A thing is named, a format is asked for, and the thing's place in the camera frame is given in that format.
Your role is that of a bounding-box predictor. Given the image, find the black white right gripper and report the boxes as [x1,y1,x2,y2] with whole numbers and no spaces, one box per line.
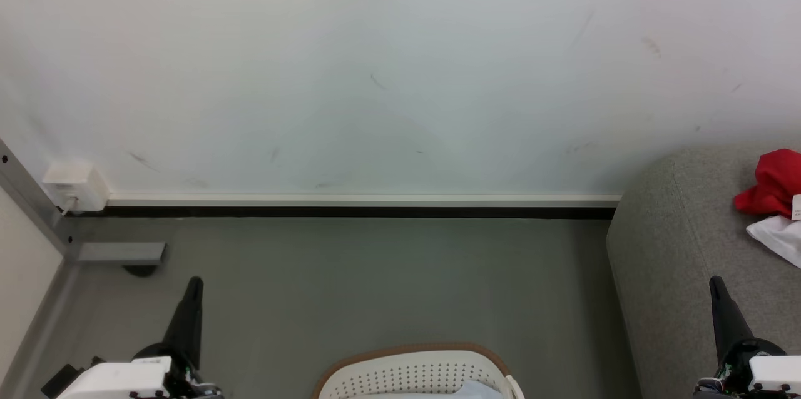
[693,275,801,399]

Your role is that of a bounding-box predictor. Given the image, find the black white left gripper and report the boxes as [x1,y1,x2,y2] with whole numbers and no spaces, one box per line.
[55,276,223,399]

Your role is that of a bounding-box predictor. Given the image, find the red clothing with white stripes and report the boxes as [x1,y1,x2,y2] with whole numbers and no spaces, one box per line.
[733,148,801,220]

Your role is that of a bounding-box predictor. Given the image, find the white perforated laundry basket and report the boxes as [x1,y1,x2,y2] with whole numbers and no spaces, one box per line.
[311,342,528,399]

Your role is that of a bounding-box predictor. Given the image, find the grey fabric sofa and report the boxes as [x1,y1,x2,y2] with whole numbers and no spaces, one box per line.
[605,145,801,399]

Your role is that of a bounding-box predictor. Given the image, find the grey metal frame leg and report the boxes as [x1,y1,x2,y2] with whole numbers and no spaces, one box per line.
[0,138,167,278]

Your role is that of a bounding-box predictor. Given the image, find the white wall socket box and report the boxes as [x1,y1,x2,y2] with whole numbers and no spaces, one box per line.
[42,161,111,213]

